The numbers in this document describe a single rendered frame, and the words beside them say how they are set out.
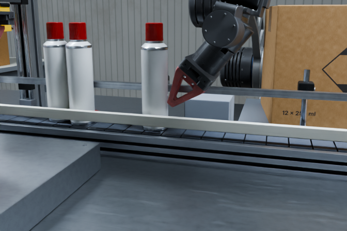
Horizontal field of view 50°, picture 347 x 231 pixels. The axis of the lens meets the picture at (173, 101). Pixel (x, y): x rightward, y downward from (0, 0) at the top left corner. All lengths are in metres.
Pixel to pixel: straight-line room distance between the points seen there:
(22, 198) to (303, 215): 0.37
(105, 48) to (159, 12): 0.71
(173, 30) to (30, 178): 3.04
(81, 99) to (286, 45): 0.45
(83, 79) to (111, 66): 3.10
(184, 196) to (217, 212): 0.07
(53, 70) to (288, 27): 0.50
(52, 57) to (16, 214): 0.38
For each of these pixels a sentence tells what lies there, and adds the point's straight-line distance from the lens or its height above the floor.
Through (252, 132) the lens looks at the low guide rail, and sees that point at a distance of 0.66.
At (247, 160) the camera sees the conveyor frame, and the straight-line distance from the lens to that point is 0.66.
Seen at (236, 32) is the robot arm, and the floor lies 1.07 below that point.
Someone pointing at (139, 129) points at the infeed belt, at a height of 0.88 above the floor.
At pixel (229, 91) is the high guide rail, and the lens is 0.72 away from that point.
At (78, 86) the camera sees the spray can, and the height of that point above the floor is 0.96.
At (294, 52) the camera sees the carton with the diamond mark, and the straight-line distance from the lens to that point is 0.85.
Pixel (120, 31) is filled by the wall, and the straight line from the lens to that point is 3.76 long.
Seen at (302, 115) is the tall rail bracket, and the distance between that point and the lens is 0.79.
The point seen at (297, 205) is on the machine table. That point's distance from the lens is 0.58.
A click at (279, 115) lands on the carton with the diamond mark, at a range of 0.87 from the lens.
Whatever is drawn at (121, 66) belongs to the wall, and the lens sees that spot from 3.79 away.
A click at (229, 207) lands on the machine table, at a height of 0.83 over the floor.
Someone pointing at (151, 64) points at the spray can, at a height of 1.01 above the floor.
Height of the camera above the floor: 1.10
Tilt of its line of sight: 13 degrees down
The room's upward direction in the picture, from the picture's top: straight up
